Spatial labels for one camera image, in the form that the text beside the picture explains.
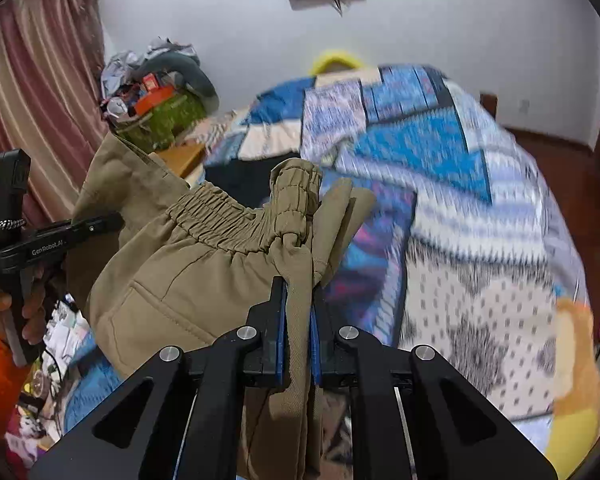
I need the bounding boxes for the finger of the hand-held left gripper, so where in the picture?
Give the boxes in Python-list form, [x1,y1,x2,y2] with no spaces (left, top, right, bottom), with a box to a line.
[70,211,126,249]

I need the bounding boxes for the blue patchwork quilt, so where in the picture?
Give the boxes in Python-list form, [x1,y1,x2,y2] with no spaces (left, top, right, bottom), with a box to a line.
[62,64,593,441]

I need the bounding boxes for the wooden bedside table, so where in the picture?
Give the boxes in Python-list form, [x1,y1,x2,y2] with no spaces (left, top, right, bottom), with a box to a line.
[152,142,208,181]

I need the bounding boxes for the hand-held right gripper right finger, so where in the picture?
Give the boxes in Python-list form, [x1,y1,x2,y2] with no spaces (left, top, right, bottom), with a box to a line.
[310,285,561,480]

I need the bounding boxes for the black garment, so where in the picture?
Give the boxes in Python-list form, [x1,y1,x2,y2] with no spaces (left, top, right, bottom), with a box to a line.
[205,152,301,208]

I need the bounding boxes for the person's left hand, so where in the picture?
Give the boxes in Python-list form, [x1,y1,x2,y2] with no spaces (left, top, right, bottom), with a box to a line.
[0,267,49,347]

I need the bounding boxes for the grey long pillow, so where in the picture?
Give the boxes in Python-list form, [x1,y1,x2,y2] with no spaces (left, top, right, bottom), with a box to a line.
[147,54,220,111]

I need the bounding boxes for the yellow curved foam tube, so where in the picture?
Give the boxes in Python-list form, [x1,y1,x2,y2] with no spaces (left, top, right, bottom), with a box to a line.
[311,49,366,75]

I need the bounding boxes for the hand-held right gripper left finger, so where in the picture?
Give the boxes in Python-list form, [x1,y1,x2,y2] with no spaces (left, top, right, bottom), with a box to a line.
[27,276,288,480]

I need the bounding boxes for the pile of grey clothes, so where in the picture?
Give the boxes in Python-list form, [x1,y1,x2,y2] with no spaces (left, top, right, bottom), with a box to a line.
[101,37,201,91]

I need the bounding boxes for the orange box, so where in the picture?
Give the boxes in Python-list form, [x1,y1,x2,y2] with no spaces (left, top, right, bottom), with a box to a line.
[134,86,175,117]

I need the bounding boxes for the khaki pants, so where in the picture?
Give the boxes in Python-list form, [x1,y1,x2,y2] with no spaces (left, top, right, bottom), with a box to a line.
[72,135,378,480]

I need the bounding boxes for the green fabric storage bag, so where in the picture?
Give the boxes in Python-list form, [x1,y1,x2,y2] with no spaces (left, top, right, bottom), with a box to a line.
[112,92,206,153]

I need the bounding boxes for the pink striped curtain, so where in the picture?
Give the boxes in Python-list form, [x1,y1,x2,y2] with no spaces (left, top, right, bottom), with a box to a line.
[0,0,111,231]

